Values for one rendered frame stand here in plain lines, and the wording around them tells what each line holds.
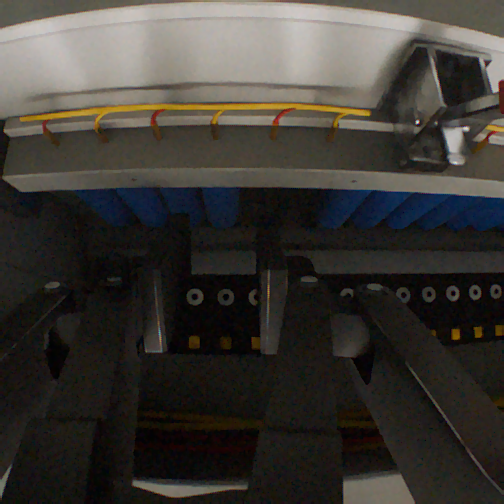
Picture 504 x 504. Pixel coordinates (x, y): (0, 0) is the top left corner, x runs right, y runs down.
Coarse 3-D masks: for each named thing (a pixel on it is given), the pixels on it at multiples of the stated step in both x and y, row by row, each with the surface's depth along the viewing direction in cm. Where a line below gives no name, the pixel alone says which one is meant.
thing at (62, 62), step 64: (0, 0) 9; (64, 0) 9; (128, 0) 9; (192, 0) 9; (256, 0) 9; (320, 0) 9; (384, 0) 9; (448, 0) 10; (0, 64) 10; (64, 64) 11; (128, 64) 12; (192, 64) 12; (256, 64) 12; (320, 64) 12; (384, 64) 12; (0, 128) 14; (0, 192) 14; (64, 192) 23; (0, 256) 17; (64, 256) 25; (192, 256) 27; (320, 256) 27; (384, 256) 28; (448, 256) 28
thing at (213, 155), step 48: (48, 144) 14; (96, 144) 14; (144, 144) 14; (192, 144) 14; (240, 144) 14; (288, 144) 14; (336, 144) 14; (384, 144) 15; (480, 144) 14; (432, 192) 16; (480, 192) 16
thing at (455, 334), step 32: (192, 288) 27; (224, 288) 27; (256, 288) 27; (352, 288) 28; (416, 288) 28; (480, 288) 28; (192, 320) 27; (224, 320) 27; (256, 320) 27; (448, 320) 27; (480, 320) 28; (160, 352) 26; (192, 352) 26; (224, 352) 27; (256, 352) 27
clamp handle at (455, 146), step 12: (492, 96) 8; (456, 108) 10; (468, 108) 9; (480, 108) 9; (492, 108) 8; (444, 120) 11; (456, 120) 10; (468, 120) 10; (480, 120) 10; (492, 120) 9; (444, 132) 11; (456, 132) 11; (444, 144) 11; (456, 144) 11; (444, 156) 11; (456, 156) 11; (468, 156) 11
